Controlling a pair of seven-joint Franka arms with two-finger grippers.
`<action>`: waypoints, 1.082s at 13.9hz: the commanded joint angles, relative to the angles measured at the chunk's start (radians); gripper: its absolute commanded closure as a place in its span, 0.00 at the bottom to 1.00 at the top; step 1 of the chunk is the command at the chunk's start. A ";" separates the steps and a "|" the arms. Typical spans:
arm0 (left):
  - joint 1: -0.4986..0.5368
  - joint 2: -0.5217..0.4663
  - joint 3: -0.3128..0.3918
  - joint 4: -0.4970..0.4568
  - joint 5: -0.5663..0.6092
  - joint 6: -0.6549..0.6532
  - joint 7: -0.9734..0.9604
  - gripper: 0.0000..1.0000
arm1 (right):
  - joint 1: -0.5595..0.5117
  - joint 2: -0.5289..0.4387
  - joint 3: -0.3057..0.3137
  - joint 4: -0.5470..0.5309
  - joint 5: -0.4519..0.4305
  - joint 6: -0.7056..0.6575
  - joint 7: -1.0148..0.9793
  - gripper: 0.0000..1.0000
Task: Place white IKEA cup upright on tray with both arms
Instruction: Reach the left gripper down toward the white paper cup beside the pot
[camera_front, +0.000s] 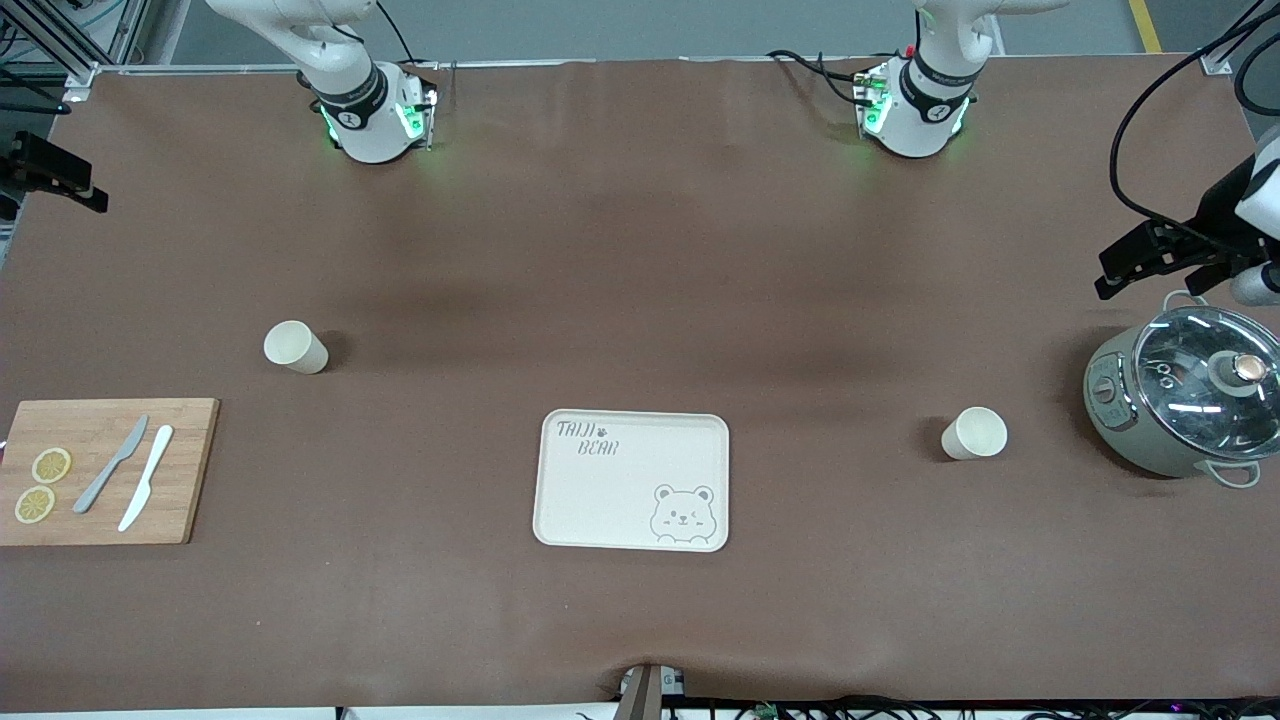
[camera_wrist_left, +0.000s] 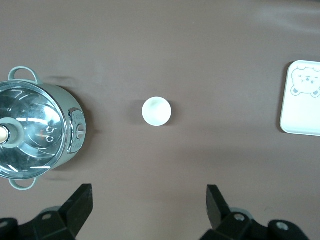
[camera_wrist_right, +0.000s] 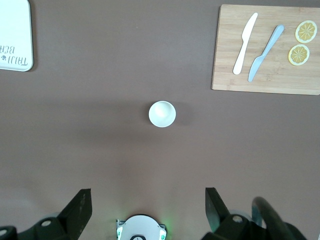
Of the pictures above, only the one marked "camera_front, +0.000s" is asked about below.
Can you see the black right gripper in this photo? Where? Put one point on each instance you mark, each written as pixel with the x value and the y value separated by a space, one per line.
pixel 38 165

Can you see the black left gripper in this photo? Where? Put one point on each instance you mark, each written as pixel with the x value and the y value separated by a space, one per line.
pixel 1214 217

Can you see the white paper cup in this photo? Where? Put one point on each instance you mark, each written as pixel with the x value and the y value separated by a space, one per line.
pixel 295 346
pixel 974 433

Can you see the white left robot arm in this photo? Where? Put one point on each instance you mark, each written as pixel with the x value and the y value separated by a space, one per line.
pixel 925 110

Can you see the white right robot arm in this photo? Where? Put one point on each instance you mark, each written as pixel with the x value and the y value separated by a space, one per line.
pixel 350 110

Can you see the cream bear print tray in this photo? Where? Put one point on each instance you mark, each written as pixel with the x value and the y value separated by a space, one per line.
pixel 620 490

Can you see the glass pot lid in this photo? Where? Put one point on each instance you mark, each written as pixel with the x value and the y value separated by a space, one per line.
pixel 1180 400

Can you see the gray electric cooking pot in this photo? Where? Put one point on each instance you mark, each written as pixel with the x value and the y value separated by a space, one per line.
pixel 1112 432

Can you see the grey plastic knife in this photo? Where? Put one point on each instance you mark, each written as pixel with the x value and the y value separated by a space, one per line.
pixel 110 465

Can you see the yellow lemon slice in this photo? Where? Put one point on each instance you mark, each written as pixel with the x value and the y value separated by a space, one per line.
pixel 34 505
pixel 51 465

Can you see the white plastic knife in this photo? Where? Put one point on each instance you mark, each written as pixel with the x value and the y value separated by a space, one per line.
pixel 146 478

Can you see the wooden cutting board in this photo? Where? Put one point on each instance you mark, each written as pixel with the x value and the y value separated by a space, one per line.
pixel 190 470

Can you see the brown table cover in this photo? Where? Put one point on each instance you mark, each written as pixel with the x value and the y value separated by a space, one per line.
pixel 640 250

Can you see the aluminium frame structure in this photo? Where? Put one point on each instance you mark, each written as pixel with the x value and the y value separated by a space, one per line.
pixel 85 72

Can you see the aluminium corner bracket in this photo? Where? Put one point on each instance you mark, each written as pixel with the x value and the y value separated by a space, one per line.
pixel 1217 62

